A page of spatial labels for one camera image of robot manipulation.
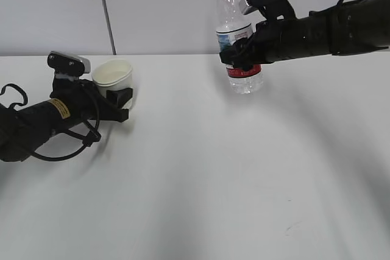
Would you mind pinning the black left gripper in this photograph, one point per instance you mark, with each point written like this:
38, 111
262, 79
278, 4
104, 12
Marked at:
84, 100

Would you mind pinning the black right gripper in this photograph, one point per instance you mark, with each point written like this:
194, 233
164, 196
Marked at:
243, 53

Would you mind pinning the white paper cup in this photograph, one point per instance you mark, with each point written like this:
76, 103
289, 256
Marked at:
113, 75

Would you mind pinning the clear plastic water bottle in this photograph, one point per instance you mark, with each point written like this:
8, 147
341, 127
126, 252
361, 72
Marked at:
231, 26

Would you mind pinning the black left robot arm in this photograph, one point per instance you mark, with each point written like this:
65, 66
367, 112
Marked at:
26, 128

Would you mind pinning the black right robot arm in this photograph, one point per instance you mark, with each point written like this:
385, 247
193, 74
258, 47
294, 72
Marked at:
353, 28

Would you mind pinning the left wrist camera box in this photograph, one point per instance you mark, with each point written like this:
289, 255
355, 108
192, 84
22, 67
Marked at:
68, 66

